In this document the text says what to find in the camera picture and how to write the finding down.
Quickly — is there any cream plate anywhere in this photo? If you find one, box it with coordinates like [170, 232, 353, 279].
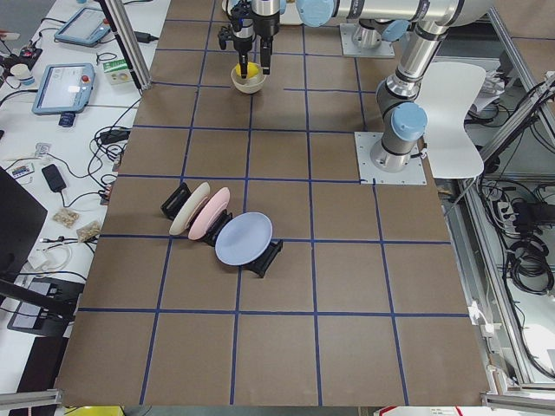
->
[169, 182, 211, 236]

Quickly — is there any green white box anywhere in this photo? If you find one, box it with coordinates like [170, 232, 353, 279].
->
[102, 59, 133, 85]

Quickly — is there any blue teach pendant near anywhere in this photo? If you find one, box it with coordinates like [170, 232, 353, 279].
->
[32, 62, 95, 115]

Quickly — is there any yellow lemon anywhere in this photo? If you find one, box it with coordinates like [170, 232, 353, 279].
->
[232, 62, 263, 82]

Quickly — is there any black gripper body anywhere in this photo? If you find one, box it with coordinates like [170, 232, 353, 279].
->
[218, 1, 281, 50]

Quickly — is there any blue teach pendant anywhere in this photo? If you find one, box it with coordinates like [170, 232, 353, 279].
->
[54, 7, 111, 47]
[32, 62, 95, 115]

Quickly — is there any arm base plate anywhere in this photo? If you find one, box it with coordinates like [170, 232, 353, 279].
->
[339, 23, 395, 59]
[354, 132, 427, 185]

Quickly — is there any pink plate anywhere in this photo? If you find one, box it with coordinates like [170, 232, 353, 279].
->
[188, 187, 231, 240]

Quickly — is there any white bowl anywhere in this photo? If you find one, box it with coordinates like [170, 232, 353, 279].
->
[231, 71, 266, 94]

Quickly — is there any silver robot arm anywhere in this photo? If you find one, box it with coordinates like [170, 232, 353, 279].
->
[371, 1, 493, 172]
[218, 1, 431, 79]

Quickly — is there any blue teach pendant far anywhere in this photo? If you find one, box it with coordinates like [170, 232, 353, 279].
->
[54, 7, 111, 47]

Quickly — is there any blue plate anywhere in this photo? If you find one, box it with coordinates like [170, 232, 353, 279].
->
[215, 211, 273, 266]

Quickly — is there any white chair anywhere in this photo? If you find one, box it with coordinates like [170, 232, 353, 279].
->
[416, 62, 486, 179]

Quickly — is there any black power adapter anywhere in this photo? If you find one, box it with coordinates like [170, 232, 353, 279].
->
[42, 164, 67, 192]

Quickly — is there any aluminium frame post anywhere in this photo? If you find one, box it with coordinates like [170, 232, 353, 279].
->
[98, 0, 152, 91]

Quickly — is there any black plate rack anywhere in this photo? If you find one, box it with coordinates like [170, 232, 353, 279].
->
[160, 183, 284, 278]

